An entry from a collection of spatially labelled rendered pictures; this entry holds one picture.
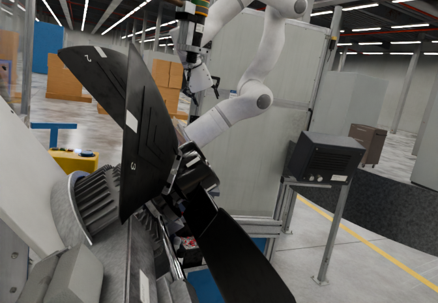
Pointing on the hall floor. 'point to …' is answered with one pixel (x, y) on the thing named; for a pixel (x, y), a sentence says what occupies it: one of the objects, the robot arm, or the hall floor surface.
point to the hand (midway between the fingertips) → (206, 100)
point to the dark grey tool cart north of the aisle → (369, 142)
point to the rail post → (271, 249)
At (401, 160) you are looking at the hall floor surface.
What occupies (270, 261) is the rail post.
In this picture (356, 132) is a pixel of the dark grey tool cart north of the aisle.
